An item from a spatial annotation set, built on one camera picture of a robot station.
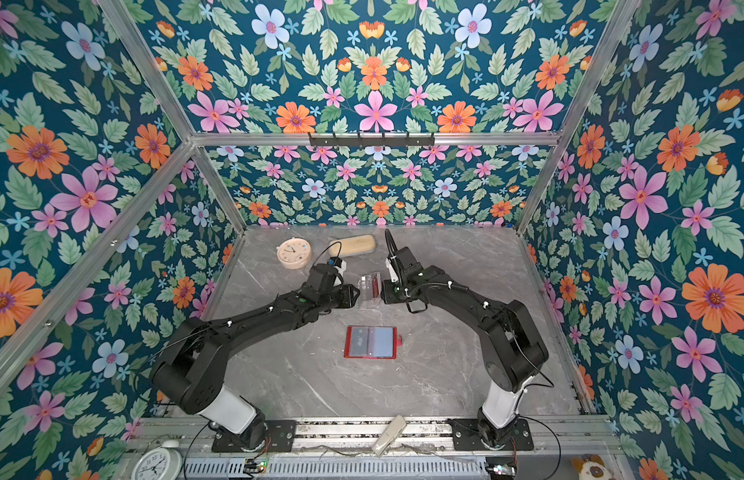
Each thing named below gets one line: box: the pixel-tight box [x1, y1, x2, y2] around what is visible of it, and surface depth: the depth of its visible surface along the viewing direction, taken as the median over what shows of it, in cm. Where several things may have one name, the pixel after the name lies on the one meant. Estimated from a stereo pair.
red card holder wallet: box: [343, 325, 403, 360], surface depth 91 cm
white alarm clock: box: [131, 440, 182, 480], surface depth 69 cm
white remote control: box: [372, 415, 407, 457], surface depth 72 cm
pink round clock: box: [276, 237, 313, 270], surface depth 111 cm
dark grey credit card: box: [350, 326, 369, 356], surface depth 91 cm
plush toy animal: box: [571, 453, 615, 480], surface depth 69 cm
